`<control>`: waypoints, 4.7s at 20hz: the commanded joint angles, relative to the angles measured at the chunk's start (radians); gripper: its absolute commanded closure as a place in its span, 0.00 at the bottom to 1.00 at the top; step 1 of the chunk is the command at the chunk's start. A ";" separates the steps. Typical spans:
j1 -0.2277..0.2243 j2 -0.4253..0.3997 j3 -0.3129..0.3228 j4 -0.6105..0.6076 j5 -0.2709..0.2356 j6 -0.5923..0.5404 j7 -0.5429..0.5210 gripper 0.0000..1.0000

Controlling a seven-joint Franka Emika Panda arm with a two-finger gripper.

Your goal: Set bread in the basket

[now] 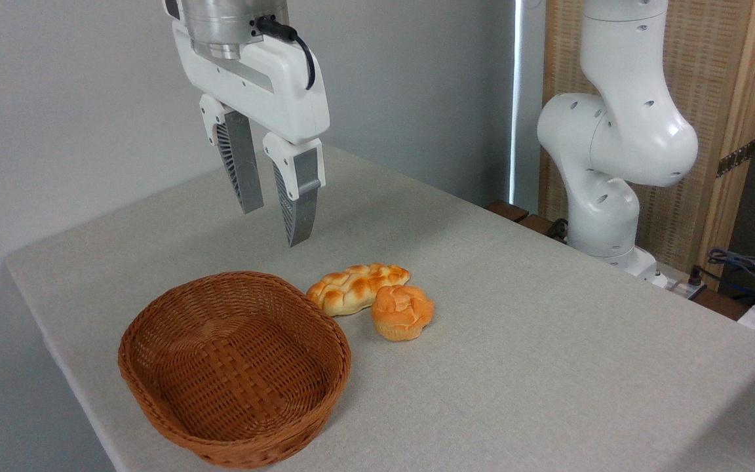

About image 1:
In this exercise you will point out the white vertical wall trim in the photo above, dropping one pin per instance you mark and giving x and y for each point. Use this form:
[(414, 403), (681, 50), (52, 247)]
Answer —
[(516, 98)]

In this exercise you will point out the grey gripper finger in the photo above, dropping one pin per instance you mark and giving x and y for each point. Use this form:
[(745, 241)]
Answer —
[(241, 164), (302, 196)]

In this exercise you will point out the long braided bread loaf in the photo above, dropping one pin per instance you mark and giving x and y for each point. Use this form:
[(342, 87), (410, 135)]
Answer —
[(351, 288)]

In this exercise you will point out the brown woven wicker basket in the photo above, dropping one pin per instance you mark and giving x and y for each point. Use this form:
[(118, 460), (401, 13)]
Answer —
[(233, 367)]

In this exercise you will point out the round muffin-shaped bread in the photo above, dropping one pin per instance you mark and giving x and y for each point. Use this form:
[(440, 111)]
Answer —
[(402, 313)]

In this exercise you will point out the brown wooden base board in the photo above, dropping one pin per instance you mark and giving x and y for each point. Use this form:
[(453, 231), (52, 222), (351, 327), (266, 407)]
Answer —
[(512, 211)]

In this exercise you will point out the metal screen hinge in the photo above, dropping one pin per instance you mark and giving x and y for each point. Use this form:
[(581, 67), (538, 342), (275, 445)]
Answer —
[(736, 158)]

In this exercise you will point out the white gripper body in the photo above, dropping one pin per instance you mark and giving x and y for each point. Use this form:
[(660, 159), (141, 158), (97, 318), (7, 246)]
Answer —
[(266, 85)]

